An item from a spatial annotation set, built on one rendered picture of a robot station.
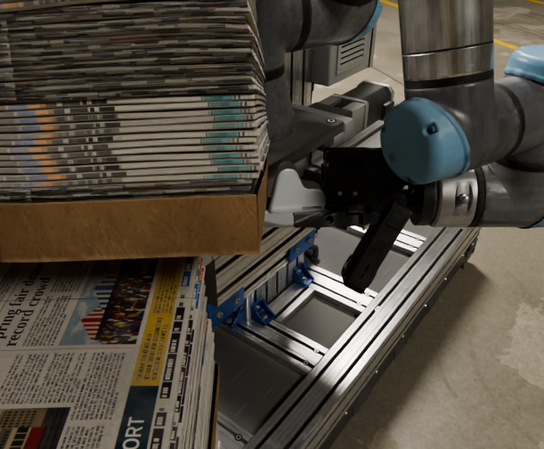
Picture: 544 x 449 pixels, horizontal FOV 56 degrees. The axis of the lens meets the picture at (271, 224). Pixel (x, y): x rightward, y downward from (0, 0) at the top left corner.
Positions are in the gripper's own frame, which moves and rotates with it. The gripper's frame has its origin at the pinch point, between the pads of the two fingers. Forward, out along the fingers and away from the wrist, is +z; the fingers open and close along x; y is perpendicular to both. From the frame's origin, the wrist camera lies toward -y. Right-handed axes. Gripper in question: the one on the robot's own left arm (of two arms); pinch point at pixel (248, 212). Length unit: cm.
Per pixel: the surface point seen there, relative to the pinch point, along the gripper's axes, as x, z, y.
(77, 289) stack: 14.1, 14.5, -4.6
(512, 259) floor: -124, -88, -39
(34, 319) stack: 17.5, 16.9, -6.0
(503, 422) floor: -61, -60, -64
